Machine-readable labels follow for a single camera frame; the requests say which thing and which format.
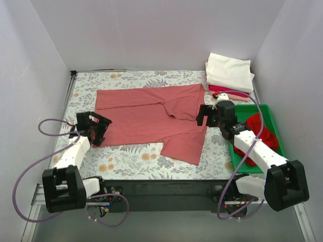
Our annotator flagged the green plastic tray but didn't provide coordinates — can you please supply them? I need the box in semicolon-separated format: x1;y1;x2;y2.
229;104;287;174

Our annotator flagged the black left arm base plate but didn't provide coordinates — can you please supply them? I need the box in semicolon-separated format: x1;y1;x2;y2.
87;186;124;202

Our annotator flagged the folded light pink t shirt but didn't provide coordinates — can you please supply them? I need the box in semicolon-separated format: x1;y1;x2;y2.
208;90;251;102

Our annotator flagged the folded magenta t shirt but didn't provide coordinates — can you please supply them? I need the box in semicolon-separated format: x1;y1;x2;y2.
208;85;237;92

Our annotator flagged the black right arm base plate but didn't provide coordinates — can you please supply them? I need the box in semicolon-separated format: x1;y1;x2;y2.
207;186;254;202

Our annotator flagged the folded white t shirt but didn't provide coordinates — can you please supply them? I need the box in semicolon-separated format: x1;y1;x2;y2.
205;53;254;93

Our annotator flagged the crumpled red t shirt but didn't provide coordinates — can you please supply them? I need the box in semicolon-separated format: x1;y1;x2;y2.
245;113;279;167

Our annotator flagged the floral patterned table mat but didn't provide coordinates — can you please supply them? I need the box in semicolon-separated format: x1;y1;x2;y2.
64;71;233;179

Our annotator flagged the dusty pink t shirt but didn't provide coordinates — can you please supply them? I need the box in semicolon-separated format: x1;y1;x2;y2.
95;84;206;165

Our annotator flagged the aluminium frame rail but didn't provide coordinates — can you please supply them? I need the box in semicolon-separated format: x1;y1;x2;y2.
22;180;315;241

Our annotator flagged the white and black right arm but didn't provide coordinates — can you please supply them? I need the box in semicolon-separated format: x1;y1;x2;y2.
196;100;309;211

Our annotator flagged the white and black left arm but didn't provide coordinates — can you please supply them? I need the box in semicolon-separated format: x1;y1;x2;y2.
42;111;113;213

